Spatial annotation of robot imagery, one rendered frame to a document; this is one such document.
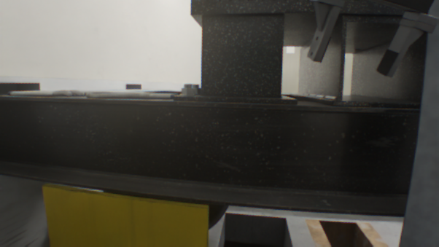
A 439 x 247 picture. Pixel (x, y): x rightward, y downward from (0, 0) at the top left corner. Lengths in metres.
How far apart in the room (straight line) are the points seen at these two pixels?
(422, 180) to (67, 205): 0.84
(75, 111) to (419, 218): 0.87
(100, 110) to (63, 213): 0.31
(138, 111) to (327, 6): 0.51
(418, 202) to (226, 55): 0.49
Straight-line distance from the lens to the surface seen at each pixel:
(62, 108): 0.80
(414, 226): 0.57
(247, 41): 0.55
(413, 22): 0.44
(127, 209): 0.65
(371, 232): 1.39
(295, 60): 3.70
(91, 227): 0.75
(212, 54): 0.56
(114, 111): 0.68
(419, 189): 0.54
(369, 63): 0.97
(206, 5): 0.57
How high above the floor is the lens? 0.70
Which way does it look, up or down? 6 degrees down
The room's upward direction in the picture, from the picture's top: 1 degrees clockwise
